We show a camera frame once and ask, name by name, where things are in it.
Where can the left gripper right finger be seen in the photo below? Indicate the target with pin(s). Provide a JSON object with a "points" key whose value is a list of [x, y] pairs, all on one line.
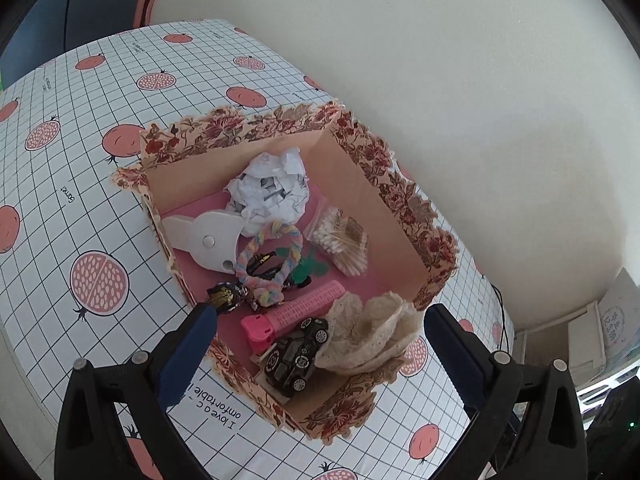
{"points": [[463, 356]]}

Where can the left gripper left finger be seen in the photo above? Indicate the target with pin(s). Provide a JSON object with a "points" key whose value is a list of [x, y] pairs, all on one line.
{"points": [[179, 353]]}

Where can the pink hair roller clip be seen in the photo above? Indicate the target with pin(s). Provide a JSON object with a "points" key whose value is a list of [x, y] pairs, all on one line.
{"points": [[262, 329]]}

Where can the cream lace scrunchie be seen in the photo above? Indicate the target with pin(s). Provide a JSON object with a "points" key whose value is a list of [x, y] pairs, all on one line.
{"points": [[365, 335]]}

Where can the green plastic hair clip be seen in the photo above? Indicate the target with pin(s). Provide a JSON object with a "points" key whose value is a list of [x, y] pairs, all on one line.
{"points": [[310, 266]]}

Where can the bag of cotton swabs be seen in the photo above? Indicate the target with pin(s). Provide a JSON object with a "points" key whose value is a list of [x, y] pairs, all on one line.
{"points": [[341, 237]]}

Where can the black gold candy wrapper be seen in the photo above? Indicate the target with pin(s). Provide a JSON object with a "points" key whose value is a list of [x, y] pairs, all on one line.
{"points": [[226, 297]]}

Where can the black toy car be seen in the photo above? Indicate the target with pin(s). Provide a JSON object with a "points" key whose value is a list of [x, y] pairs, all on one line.
{"points": [[290, 363]]}

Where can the white rabbit shaped pad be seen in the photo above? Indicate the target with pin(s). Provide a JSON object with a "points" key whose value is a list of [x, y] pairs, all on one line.
{"points": [[211, 238]]}

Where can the cream drawer shelf unit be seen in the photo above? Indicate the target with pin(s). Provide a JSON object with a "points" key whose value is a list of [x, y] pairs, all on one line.
{"points": [[606, 335]]}

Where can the crumpled white paper ball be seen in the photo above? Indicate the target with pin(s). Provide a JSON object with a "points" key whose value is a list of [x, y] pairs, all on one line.
{"points": [[271, 188]]}

